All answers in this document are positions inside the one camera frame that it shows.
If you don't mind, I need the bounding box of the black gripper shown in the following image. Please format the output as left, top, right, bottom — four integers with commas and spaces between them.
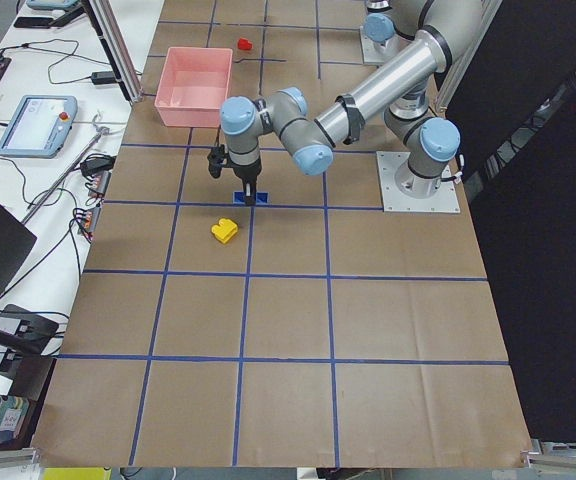
233, 160, 261, 206

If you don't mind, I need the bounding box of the blue toy block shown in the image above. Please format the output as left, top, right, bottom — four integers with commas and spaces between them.
232, 191, 269, 206

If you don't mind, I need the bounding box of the yellow toy block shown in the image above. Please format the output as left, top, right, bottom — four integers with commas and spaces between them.
211, 217, 239, 244

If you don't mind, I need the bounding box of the red toy block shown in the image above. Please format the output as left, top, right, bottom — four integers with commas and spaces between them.
237, 37, 253, 51

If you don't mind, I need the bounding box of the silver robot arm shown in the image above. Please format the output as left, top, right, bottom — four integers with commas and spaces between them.
363, 0, 424, 44
209, 1, 483, 206

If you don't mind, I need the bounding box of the pink plastic box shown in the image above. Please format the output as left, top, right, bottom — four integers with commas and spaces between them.
154, 47, 233, 128

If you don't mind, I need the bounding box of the black power adapter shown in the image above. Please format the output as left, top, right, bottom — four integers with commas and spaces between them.
90, 71, 116, 85

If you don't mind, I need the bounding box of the blue teach pendant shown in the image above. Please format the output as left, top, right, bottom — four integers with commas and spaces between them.
0, 95, 78, 159

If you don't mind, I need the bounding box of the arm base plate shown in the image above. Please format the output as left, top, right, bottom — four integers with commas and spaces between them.
360, 27, 399, 66
376, 151, 461, 214

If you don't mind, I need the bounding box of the aluminium frame post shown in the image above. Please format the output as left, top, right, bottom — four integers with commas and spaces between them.
81, 0, 143, 105

